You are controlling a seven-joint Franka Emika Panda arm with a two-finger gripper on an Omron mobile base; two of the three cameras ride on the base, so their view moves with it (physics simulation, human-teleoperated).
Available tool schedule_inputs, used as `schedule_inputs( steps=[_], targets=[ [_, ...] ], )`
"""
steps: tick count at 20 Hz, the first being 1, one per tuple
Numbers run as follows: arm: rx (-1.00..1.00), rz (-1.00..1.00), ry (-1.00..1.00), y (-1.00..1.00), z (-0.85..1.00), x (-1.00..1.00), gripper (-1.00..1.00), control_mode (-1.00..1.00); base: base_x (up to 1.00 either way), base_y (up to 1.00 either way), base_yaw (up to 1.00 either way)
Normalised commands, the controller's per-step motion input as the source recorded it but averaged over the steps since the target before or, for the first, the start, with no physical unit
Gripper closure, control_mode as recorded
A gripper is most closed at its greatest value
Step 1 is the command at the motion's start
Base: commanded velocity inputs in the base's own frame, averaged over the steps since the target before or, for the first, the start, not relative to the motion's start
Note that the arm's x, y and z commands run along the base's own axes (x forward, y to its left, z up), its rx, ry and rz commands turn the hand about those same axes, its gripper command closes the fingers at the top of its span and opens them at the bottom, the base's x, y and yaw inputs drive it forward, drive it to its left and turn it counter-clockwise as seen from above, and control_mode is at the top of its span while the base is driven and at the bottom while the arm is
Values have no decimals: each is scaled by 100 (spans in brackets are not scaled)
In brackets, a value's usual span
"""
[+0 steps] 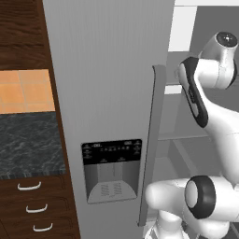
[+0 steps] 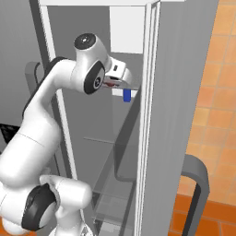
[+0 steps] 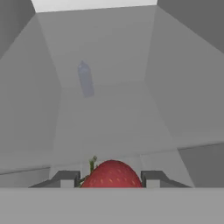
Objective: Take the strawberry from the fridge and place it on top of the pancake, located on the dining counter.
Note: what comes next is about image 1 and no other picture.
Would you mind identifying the grey fridge door with dispenser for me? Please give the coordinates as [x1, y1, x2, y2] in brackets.
[42, 0, 176, 239]

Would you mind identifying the open grey fridge interior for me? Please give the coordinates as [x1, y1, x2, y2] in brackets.
[146, 0, 239, 239]

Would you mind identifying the dark wood drawer front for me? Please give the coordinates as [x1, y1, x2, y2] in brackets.
[0, 216, 81, 239]
[0, 195, 76, 222]
[0, 174, 71, 203]

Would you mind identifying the grey fridge door handle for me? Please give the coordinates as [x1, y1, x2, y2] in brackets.
[136, 64, 167, 228]

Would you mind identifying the white curved drawer handle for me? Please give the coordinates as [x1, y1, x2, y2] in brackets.
[33, 222, 54, 232]
[25, 204, 49, 214]
[17, 181, 42, 191]

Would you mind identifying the dark wood wall cupboard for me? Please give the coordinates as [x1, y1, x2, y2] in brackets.
[0, 0, 53, 72]

